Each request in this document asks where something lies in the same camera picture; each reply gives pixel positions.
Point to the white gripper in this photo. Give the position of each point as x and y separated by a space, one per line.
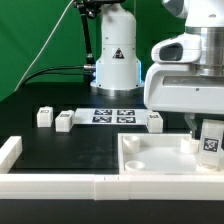
187 76

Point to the white square table top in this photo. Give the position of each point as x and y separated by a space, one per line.
165 154

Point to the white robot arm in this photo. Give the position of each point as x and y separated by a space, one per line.
118 71

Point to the white fiducial tag sheet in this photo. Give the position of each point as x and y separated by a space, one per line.
99 116

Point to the white U-shaped fence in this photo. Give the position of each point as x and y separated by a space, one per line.
102 187

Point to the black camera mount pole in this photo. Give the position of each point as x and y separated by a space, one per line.
89 9

